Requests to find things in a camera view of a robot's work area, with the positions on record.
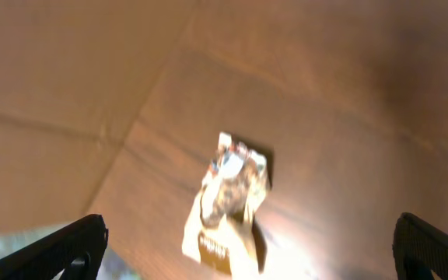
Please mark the beige snack bag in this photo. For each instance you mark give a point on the beige snack bag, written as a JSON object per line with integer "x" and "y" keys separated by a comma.
{"x": 219, "y": 229}

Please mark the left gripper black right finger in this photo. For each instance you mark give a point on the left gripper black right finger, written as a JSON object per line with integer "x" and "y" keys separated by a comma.
{"x": 420, "y": 250}

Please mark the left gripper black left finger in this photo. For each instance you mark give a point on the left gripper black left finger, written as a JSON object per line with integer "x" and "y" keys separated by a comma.
{"x": 73, "y": 252}

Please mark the mint green wipes packet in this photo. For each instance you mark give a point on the mint green wipes packet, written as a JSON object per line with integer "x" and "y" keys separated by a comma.
{"x": 113, "y": 267}

